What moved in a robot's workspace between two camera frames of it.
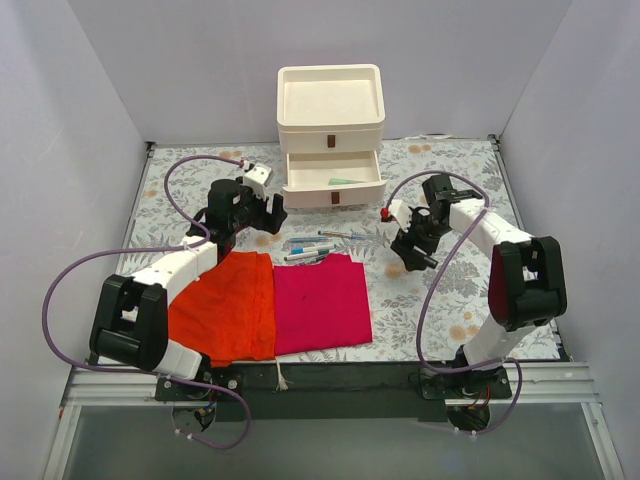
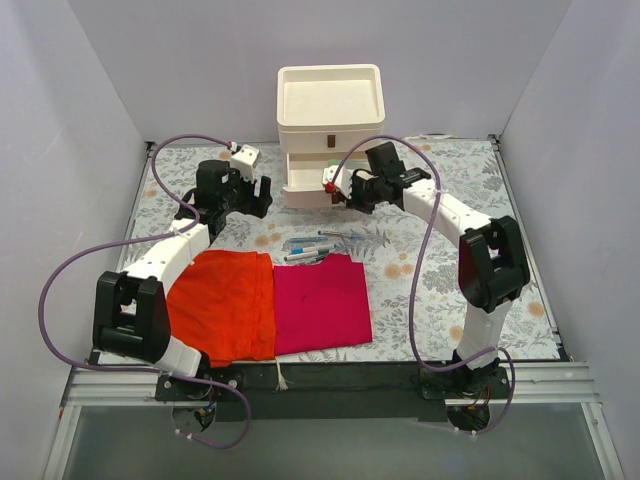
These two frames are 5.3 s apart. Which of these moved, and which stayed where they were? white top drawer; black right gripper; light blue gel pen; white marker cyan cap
Moved: black right gripper
Stayed: white top drawer; light blue gel pen; white marker cyan cap
